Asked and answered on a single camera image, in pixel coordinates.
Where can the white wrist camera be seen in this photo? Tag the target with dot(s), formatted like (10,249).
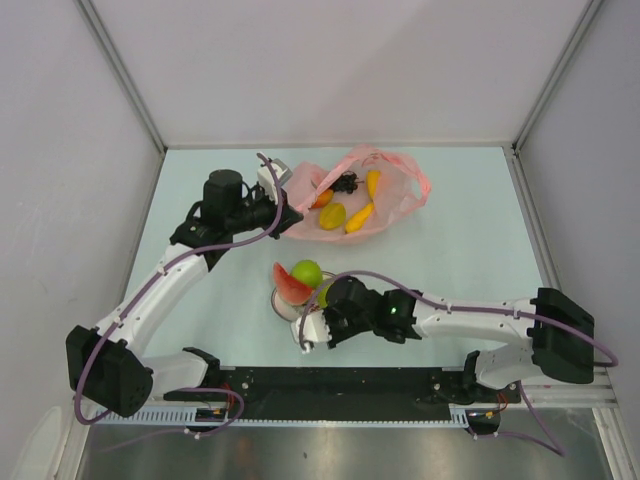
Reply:
(272,175)
(315,331)

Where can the red watermelon slice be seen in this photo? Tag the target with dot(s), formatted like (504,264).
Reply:
(290,290)

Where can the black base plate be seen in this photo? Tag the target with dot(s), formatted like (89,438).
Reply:
(430,385)

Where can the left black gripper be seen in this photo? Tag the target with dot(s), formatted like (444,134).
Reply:
(289,216)

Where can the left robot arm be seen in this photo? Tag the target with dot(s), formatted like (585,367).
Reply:
(106,363)

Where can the green fake pear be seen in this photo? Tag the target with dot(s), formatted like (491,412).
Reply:
(322,297)

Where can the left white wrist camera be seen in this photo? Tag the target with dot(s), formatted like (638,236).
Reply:
(272,175)

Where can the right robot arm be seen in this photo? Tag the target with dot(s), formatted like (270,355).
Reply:
(547,335)

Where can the round printed plate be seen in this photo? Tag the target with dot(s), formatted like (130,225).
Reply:
(288,312)

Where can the green fake guava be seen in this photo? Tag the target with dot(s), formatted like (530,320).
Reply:
(308,272)

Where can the white slotted cable duct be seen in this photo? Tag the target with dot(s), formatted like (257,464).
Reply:
(193,417)

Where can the yellow fake starfruit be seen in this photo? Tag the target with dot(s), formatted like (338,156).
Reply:
(332,216)

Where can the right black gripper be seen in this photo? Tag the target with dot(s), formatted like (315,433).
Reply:
(329,311)

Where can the red fake mango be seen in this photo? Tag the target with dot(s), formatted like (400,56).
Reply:
(323,199)

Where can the orange yellow fake mango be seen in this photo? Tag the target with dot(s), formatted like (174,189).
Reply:
(372,180)

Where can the yellow fake banana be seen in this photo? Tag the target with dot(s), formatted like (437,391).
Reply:
(357,221)

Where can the black fake grapes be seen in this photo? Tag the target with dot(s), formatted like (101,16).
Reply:
(345,183)

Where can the pink plastic bag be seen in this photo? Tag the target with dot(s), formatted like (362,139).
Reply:
(402,189)

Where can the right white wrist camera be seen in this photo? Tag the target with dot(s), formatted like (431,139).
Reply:
(315,331)

